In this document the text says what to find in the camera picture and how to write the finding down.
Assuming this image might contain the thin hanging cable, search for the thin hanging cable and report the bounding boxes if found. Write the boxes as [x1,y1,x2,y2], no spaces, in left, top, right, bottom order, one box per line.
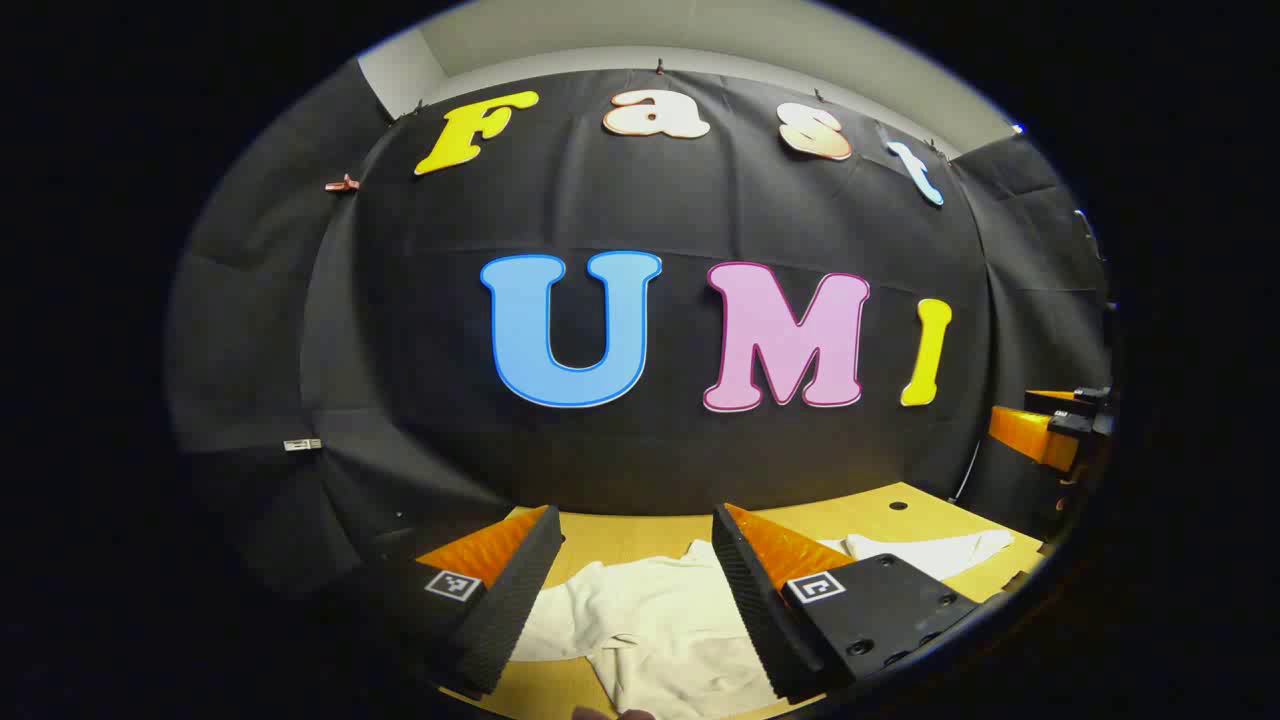
[952,438,987,503]

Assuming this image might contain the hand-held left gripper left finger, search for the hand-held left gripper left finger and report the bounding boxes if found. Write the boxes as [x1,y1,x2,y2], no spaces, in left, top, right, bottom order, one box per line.
[370,505,564,699]

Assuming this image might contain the white zip-neck garment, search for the white zip-neck garment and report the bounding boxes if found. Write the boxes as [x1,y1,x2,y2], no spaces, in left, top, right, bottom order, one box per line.
[508,529,1016,720]

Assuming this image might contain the black backdrop cloth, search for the black backdrop cloth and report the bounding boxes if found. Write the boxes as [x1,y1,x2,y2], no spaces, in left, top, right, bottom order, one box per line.
[165,60,1113,601]

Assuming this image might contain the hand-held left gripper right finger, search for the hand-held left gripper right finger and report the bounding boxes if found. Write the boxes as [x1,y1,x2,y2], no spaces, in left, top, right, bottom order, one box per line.
[711,503,980,704]

